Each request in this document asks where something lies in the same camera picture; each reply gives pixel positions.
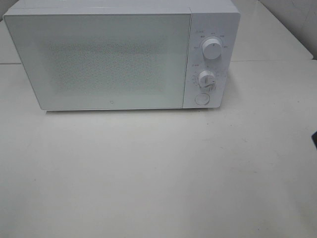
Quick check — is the round door release button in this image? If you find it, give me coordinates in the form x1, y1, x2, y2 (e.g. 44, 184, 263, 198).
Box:
195, 93, 210, 106

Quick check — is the white microwave knob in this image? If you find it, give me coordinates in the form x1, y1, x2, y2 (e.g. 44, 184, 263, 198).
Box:
202, 37, 223, 60
198, 70, 215, 88

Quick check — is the white microwave door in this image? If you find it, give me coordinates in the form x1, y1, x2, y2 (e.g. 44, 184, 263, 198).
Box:
4, 14, 191, 111

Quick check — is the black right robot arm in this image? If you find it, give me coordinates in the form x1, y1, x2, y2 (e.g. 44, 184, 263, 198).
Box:
312, 132, 317, 148

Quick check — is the white microwave oven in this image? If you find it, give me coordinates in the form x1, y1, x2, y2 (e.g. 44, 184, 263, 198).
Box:
3, 0, 241, 111

